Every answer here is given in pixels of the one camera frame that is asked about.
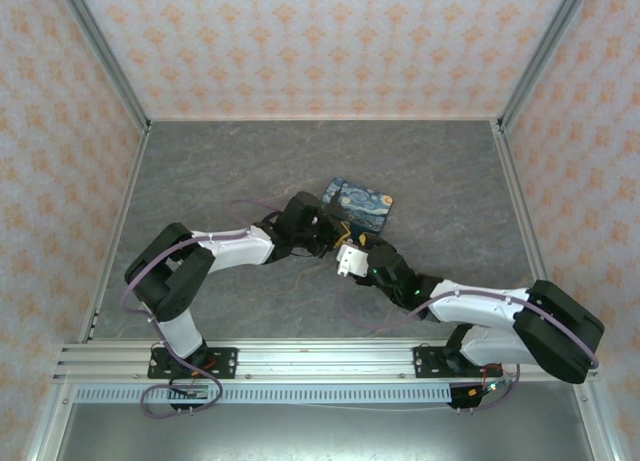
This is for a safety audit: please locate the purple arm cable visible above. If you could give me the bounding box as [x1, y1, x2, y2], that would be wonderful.
[122, 196, 284, 420]
[341, 289, 600, 413]

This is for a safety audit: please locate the aluminium frame post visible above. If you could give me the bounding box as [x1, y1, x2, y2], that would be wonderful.
[496, 0, 597, 133]
[53, 0, 153, 133]

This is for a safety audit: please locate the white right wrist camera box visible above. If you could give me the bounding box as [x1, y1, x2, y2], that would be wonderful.
[335, 244, 374, 278]

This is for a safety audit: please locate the grey metal sheet shelf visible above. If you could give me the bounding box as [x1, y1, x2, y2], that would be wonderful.
[52, 402, 597, 461]

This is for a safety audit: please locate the grey slotted cable duct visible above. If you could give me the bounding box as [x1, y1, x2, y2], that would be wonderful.
[73, 384, 467, 405]

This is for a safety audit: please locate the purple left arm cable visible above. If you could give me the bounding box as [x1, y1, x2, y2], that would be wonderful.
[122, 196, 284, 420]

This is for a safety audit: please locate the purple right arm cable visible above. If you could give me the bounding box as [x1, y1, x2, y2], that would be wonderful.
[341, 289, 600, 413]

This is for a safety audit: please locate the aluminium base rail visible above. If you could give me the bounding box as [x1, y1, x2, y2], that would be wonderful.
[52, 338, 601, 383]

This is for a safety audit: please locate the aluminium side rail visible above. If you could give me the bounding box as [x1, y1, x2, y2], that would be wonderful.
[491, 119, 571, 343]
[77, 120, 152, 345]

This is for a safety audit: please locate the starry night tin box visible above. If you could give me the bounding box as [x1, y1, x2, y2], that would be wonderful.
[320, 177, 395, 235]

